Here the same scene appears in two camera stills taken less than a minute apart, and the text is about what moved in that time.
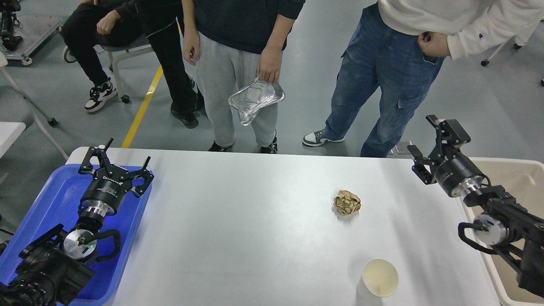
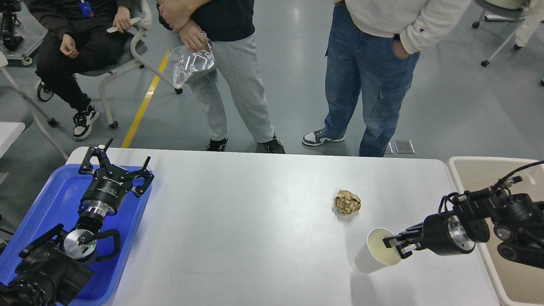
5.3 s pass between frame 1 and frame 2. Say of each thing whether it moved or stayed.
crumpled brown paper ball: stayed
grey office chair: moved
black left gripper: stayed
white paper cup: moved
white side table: stayed
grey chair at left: stayed
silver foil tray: moved
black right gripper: moved
